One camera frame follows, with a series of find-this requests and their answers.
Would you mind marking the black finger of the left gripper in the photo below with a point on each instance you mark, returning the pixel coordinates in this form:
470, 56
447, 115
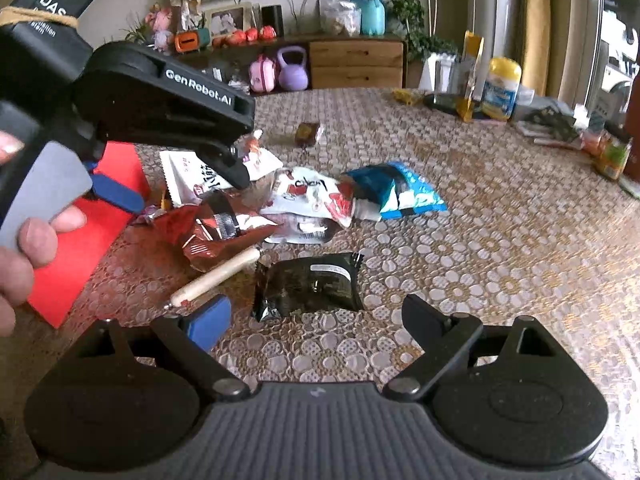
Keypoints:
222, 158

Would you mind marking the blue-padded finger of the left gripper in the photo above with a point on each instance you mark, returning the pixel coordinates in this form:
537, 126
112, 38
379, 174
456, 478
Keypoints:
112, 192

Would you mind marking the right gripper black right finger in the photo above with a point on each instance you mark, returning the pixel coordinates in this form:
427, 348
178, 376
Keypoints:
445, 340

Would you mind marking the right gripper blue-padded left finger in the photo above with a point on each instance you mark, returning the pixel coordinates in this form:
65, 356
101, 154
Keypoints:
184, 343

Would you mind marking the white red snack packet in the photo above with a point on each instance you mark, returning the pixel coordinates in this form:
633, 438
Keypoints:
187, 177

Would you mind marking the beige sausage stick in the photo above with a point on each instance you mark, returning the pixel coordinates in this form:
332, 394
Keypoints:
212, 278

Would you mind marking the person's left hand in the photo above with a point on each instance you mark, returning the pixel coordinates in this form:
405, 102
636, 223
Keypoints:
37, 244

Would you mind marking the brown chip bag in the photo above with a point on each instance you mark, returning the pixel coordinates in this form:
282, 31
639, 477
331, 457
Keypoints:
215, 230

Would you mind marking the small brown gold snack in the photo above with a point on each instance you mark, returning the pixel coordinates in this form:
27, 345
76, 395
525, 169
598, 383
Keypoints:
308, 134

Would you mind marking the white red cherry packet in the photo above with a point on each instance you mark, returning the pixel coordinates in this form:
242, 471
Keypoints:
309, 208

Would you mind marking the purple kettlebell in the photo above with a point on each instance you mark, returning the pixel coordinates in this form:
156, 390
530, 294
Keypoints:
293, 76

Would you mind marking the red cardboard box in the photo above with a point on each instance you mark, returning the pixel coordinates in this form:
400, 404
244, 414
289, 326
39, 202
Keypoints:
59, 284

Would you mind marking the black snack packet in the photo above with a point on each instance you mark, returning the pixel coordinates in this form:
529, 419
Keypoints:
309, 284

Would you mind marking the framed photo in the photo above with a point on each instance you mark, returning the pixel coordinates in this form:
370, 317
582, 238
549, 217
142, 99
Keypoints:
223, 20

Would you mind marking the floral lace tablecloth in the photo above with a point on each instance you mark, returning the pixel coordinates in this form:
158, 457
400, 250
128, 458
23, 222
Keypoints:
527, 231

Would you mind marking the black cylinder speaker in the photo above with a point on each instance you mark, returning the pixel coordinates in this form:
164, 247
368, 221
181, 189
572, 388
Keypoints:
272, 20

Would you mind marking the wooden tv cabinet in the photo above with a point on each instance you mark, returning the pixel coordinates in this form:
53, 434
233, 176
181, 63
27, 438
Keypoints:
332, 61

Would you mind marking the blue white snack packet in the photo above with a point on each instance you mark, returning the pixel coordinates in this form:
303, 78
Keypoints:
391, 191

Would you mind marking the yellow small wrapper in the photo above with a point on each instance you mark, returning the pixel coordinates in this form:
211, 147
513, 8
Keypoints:
409, 97

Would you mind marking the teal spray bottle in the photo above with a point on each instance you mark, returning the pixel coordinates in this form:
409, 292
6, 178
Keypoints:
372, 17

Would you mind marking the white plant pot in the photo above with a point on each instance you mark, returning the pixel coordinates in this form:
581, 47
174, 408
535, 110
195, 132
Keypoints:
432, 71

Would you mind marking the green potted plant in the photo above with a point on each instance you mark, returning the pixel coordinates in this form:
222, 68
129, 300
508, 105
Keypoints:
417, 22

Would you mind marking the glass cup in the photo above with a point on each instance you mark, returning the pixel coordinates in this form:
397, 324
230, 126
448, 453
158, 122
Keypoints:
447, 101

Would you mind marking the yellow lid wipes canister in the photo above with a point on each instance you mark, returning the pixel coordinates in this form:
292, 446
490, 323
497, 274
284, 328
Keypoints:
501, 88

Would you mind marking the gold tall packet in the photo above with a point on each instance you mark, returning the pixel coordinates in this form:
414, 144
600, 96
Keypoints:
469, 64

